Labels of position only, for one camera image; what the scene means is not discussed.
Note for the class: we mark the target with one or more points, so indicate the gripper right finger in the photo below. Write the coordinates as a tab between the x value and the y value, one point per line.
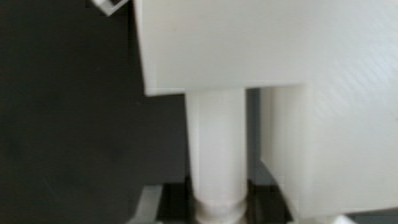
267	208

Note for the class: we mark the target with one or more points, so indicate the white chair seat plate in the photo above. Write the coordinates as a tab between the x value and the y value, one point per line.
107	6

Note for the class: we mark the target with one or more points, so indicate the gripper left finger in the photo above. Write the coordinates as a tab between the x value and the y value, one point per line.
166	204

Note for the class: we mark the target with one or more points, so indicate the white seat block with pegs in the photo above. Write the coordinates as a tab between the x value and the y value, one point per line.
310	50

